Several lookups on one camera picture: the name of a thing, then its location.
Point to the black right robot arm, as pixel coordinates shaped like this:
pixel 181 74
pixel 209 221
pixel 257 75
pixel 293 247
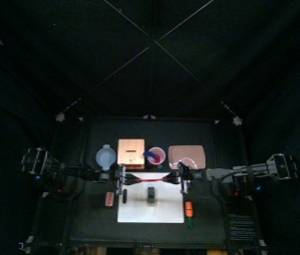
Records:
pixel 263 169

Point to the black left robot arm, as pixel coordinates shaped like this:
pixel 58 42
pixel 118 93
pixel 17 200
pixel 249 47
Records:
pixel 46 164

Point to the thin red toy knife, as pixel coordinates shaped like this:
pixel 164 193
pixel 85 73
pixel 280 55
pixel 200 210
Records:
pixel 152 179

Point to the dark sushi roll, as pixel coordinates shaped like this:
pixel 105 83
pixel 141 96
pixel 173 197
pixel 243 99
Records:
pixel 150 195

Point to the small black oblong object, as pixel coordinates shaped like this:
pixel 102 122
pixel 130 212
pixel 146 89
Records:
pixel 124 196

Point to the pink square tray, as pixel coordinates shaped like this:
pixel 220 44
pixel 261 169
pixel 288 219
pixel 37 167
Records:
pixel 186 156

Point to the translucent blue bowl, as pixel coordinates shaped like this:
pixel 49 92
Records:
pixel 105 157

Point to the pink cup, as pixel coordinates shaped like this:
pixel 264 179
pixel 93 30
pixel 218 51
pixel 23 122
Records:
pixel 158 155

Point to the wooden box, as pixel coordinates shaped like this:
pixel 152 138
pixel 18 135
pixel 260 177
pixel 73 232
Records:
pixel 130 152

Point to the orange salmon toy piece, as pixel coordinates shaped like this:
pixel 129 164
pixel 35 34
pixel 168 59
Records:
pixel 109 199

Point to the blue spoon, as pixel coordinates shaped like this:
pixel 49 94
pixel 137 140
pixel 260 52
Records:
pixel 149 155

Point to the orange toy carrot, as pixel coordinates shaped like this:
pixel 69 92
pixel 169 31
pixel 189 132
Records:
pixel 189 209

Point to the white cutting board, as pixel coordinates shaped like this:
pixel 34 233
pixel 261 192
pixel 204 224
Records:
pixel 152 210

